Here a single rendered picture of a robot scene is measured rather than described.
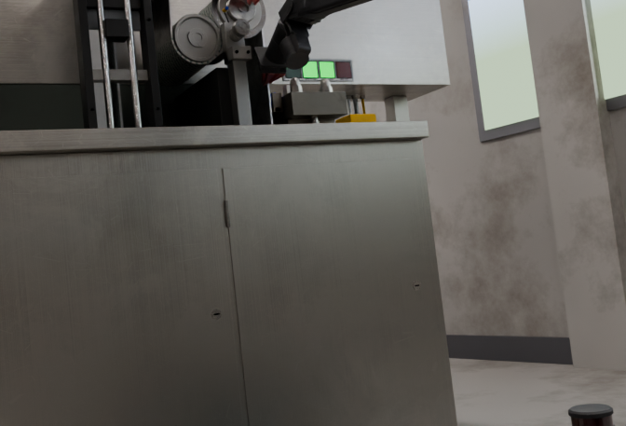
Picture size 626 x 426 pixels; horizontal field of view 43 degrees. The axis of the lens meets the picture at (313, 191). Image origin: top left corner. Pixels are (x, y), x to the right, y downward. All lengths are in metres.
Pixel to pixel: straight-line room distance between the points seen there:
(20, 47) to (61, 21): 0.13
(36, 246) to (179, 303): 0.29
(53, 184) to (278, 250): 0.48
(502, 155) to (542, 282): 0.64
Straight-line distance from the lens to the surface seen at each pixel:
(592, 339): 3.66
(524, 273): 3.93
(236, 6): 2.04
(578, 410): 1.38
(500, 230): 4.00
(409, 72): 2.68
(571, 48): 3.65
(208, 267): 1.62
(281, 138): 1.69
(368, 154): 1.82
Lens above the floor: 0.61
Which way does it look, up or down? 5 degrees up
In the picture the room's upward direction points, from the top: 6 degrees counter-clockwise
